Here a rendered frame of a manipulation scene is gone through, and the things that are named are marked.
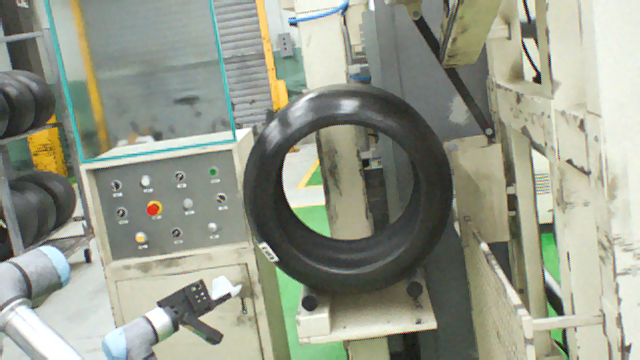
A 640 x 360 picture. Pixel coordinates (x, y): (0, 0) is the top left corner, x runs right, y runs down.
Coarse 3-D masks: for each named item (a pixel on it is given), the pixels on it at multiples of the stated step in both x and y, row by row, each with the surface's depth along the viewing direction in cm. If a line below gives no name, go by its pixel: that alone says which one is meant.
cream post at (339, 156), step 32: (320, 0) 220; (320, 32) 222; (320, 64) 224; (352, 128) 228; (320, 160) 230; (352, 160) 230; (352, 192) 232; (352, 224) 234; (352, 352) 242; (384, 352) 242
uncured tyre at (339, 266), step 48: (336, 96) 192; (384, 96) 193; (288, 144) 191; (432, 144) 193; (432, 192) 193; (288, 240) 198; (336, 240) 225; (384, 240) 223; (432, 240) 197; (336, 288) 200
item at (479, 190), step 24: (456, 144) 233; (480, 144) 239; (456, 168) 222; (480, 168) 222; (456, 192) 223; (480, 192) 223; (504, 192) 223; (456, 216) 244; (480, 216) 225; (504, 216) 224; (504, 240) 226
